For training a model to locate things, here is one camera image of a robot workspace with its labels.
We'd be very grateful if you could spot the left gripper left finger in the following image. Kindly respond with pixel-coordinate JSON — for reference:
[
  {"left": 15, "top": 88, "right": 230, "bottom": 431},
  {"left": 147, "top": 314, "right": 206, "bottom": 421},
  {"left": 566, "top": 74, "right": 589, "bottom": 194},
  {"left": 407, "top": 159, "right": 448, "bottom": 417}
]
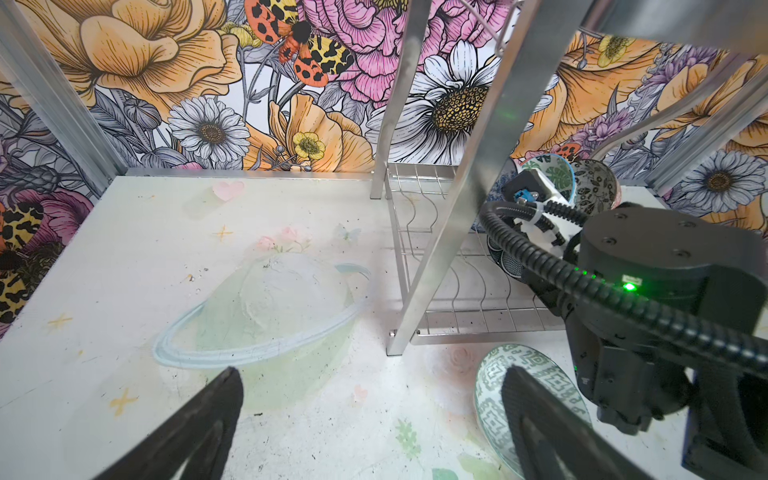
[{"left": 97, "top": 367, "right": 244, "bottom": 479}]

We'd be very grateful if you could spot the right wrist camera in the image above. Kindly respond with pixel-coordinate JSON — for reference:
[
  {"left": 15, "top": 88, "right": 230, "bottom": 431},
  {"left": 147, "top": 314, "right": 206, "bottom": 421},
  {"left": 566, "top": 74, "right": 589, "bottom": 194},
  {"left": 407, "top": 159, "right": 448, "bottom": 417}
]
[{"left": 501, "top": 169, "right": 568, "bottom": 204}]

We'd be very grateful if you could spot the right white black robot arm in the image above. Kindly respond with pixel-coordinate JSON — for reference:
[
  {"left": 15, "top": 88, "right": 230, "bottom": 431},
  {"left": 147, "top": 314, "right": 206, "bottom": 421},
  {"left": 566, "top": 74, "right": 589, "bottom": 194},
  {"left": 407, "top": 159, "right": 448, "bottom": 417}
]
[{"left": 504, "top": 204, "right": 767, "bottom": 479}]

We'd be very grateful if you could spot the dark blue floral bowl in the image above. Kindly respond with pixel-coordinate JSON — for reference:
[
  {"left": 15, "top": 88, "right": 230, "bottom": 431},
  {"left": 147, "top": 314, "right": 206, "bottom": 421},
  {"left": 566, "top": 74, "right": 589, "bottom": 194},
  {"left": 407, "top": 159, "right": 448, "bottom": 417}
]
[{"left": 486, "top": 236, "right": 523, "bottom": 281}]

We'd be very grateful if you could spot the two-tier steel dish rack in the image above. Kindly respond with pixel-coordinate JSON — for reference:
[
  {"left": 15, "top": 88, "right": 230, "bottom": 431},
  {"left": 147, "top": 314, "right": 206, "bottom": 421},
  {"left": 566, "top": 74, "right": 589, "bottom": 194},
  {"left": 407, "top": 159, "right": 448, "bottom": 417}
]
[{"left": 370, "top": 0, "right": 767, "bottom": 356}]

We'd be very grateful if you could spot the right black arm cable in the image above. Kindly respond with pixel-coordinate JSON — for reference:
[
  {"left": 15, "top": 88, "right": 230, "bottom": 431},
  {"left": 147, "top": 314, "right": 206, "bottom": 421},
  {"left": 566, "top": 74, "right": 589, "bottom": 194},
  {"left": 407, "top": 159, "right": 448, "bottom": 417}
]
[{"left": 478, "top": 199, "right": 768, "bottom": 380}]

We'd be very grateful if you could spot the black white floral bowl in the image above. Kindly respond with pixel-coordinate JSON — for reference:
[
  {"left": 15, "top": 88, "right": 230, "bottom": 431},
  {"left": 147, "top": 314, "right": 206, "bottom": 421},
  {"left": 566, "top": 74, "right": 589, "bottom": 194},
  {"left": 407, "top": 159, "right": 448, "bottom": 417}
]
[{"left": 571, "top": 159, "right": 621, "bottom": 216}]

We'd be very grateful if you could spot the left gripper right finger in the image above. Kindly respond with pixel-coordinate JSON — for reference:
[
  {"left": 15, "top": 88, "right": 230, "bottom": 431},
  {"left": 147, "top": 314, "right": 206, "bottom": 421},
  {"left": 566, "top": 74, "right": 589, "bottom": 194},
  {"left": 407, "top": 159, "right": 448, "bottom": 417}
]
[{"left": 505, "top": 367, "right": 649, "bottom": 479}]

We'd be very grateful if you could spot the pale green geometric bowl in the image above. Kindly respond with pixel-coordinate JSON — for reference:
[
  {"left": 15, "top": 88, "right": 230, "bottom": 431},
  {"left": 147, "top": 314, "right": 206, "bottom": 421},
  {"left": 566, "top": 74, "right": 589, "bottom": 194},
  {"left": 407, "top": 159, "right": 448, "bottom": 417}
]
[{"left": 474, "top": 344, "right": 592, "bottom": 477}]

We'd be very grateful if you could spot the blue rose pattern bowl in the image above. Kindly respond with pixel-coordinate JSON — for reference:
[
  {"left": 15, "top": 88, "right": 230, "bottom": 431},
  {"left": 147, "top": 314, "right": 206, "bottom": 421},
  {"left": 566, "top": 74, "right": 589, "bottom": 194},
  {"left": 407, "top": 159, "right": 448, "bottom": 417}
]
[{"left": 486, "top": 159, "right": 519, "bottom": 202}]

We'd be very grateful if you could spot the green leaf pattern bowl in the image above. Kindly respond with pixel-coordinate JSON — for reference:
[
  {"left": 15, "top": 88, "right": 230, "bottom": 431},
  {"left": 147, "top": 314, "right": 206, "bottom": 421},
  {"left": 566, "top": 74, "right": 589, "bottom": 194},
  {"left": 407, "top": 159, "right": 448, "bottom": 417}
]
[{"left": 522, "top": 153, "right": 576, "bottom": 204}]

